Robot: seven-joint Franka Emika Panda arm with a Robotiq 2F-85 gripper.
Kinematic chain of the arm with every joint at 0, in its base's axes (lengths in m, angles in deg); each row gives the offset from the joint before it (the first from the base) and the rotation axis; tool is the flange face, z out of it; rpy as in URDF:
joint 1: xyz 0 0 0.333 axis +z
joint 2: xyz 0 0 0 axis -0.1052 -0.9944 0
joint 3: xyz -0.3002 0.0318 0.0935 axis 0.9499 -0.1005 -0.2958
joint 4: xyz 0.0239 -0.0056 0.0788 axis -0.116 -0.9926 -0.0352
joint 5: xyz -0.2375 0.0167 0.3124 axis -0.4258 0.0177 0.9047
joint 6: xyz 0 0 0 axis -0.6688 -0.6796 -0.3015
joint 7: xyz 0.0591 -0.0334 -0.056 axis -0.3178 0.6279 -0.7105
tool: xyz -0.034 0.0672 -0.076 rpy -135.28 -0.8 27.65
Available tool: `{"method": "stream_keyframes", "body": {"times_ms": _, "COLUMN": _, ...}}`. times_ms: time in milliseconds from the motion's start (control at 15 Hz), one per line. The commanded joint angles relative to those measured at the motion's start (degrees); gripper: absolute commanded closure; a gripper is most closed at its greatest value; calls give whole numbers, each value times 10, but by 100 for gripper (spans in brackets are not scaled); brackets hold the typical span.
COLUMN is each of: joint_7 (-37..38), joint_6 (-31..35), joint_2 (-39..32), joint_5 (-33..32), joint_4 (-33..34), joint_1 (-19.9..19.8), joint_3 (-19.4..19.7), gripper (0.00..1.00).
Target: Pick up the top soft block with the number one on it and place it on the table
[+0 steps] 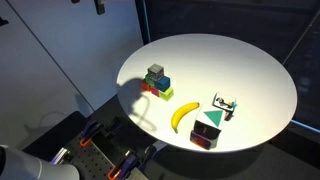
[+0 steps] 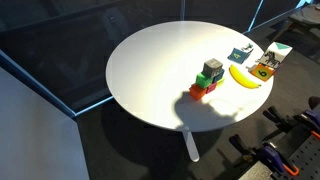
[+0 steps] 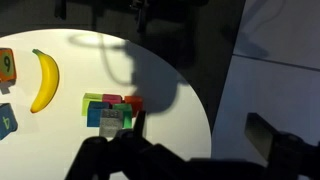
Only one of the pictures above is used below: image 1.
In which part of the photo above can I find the orange cube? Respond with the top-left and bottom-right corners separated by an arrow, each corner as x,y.
140,79 -> 153,92

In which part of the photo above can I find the soft block with teal triangle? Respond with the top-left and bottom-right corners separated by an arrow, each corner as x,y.
193,108 -> 225,141

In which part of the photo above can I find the lime green cube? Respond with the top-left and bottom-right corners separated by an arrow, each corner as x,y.
158,87 -> 175,102

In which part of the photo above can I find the teal blue cube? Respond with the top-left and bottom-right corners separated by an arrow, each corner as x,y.
154,75 -> 172,93

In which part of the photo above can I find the magenta red cube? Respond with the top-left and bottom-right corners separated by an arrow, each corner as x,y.
150,85 -> 161,98

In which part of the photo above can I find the soft block with number six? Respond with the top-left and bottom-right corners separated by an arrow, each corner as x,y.
189,130 -> 220,151

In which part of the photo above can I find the purple and white clamp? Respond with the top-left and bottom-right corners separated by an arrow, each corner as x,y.
49,147 -> 73,166

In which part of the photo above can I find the purple and orange clamp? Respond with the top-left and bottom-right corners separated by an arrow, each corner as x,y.
107,151 -> 143,180
79,119 -> 113,148

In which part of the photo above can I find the soft block with number four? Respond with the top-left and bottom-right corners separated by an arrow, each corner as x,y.
212,92 -> 238,122

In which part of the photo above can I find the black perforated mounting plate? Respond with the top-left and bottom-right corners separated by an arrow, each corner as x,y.
56,128 -> 150,180

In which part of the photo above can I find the yellow banana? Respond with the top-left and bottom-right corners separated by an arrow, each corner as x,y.
170,101 -> 201,135

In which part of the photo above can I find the gray cube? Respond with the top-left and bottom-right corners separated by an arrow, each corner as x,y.
147,63 -> 165,82

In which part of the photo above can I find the black wall bracket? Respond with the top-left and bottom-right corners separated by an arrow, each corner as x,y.
94,0 -> 107,16

